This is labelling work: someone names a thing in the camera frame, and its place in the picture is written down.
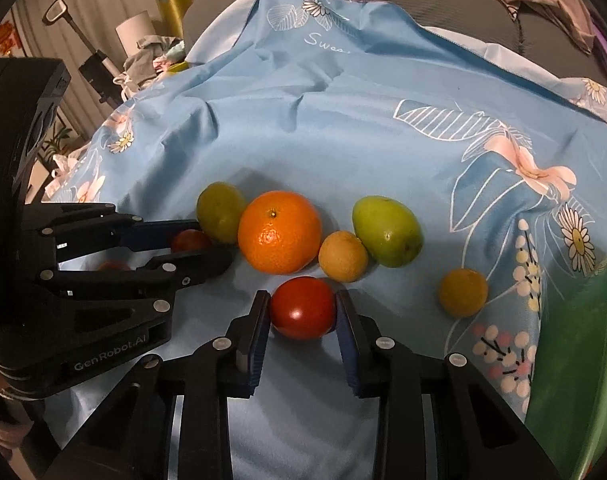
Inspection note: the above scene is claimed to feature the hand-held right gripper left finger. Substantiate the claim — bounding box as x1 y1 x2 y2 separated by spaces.
44 290 272 480

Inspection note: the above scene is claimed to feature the blue floral blanket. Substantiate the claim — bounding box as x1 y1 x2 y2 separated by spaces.
44 0 607 480

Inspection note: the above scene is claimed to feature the green plastic basin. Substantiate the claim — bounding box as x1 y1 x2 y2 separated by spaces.
525 220 607 480

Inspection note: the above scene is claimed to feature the round green mango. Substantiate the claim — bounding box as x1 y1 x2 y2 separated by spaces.
196 182 247 245

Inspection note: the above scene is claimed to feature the black stick vacuum cleaner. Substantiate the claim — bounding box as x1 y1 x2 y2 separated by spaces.
42 0 122 106

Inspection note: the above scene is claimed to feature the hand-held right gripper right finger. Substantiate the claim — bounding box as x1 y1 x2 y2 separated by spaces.
334 290 554 480

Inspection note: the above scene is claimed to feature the red wall decoration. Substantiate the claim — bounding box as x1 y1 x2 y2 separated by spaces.
0 17 24 63

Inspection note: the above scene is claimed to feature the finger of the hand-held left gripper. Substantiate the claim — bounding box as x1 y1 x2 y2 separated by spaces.
40 247 234 314
28 202 202 264

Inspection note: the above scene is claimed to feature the pile of clothes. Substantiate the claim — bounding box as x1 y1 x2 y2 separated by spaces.
112 34 190 100

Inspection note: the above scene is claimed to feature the large orange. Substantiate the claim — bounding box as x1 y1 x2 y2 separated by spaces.
237 190 323 275

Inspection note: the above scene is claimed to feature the potted green plant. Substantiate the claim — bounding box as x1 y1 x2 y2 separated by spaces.
38 122 77 166

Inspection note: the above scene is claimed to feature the oval green mango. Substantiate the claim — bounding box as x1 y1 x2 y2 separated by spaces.
352 196 424 268

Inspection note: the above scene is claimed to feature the small yellow citrus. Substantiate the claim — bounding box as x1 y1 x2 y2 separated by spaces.
318 230 369 283
438 268 489 318

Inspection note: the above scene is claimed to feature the red tomato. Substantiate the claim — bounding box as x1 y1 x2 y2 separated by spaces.
170 229 213 254
269 276 338 341

